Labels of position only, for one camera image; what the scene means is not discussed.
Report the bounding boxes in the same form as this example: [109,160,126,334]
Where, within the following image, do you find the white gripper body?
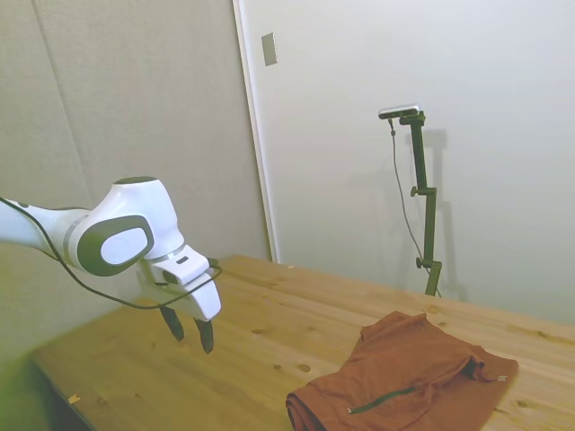
[133,268,223,322]

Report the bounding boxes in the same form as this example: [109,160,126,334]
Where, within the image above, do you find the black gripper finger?
[161,306,186,343]
[193,316,217,356]

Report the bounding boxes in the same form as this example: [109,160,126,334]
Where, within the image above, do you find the dark articulated camera stand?
[398,111,444,297]

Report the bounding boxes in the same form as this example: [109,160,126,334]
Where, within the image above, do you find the rust orange shorts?
[285,311,520,431]

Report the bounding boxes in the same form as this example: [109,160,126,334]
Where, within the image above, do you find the white door frame trim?
[231,0,280,264]

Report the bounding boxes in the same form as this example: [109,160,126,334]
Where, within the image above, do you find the grey camera on stand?
[377,104,422,120]

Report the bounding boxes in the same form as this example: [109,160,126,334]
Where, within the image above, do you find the grey wall switch plate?
[261,31,279,67]

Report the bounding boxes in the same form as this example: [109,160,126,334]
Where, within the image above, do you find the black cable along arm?
[0,196,224,311]

